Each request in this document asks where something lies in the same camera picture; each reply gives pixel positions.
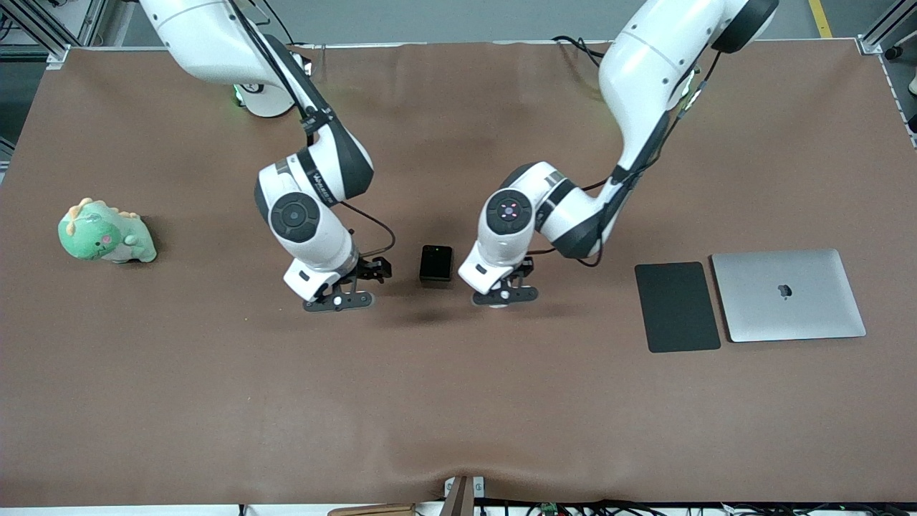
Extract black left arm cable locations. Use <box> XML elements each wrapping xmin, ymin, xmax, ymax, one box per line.
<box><xmin>530</xmin><ymin>50</ymin><xmax>724</xmax><ymax>269</ymax></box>

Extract brown table cover mat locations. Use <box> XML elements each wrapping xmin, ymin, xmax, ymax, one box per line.
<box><xmin>0</xmin><ymin>39</ymin><xmax>917</xmax><ymax>506</ymax></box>

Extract brown wooden board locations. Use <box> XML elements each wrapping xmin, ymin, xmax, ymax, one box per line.
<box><xmin>328</xmin><ymin>503</ymin><xmax>418</xmax><ymax>516</ymax></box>

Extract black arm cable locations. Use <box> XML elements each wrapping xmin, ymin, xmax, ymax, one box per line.
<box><xmin>530</xmin><ymin>50</ymin><xmax>724</xmax><ymax>269</ymax></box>
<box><xmin>228</xmin><ymin>0</ymin><xmax>397</xmax><ymax>259</ymax></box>

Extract green dinosaur plush toy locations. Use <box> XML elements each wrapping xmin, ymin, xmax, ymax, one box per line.
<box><xmin>57</xmin><ymin>198</ymin><xmax>158</xmax><ymax>264</ymax></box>

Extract aluminium frame profile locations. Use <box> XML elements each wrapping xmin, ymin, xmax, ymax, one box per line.
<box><xmin>858</xmin><ymin>0</ymin><xmax>917</xmax><ymax>55</ymax></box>
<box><xmin>0</xmin><ymin>0</ymin><xmax>72</xmax><ymax>69</ymax></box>

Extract black mouse pad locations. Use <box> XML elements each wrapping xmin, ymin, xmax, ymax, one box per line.
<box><xmin>634</xmin><ymin>262</ymin><xmax>722</xmax><ymax>354</ymax></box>

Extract metal edge bracket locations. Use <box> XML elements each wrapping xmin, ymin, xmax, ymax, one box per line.
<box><xmin>443</xmin><ymin>476</ymin><xmax>486</xmax><ymax>500</ymax></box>

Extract silver laptop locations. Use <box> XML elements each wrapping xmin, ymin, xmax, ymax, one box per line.
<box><xmin>711</xmin><ymin>248</ymin><xmax>868</xmax><ymax>343</ymax></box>

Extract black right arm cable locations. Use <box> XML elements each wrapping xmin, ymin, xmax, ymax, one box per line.
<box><xmin>228</xmin><ymin>0</ymin><xmax>397</xmax><ymax>259</ymax></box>

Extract black flip phone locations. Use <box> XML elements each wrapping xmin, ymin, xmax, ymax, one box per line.
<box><xmin>419</xmin><ymin>244</ymin><xmax>454</xmax><ymax>282</ymax></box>

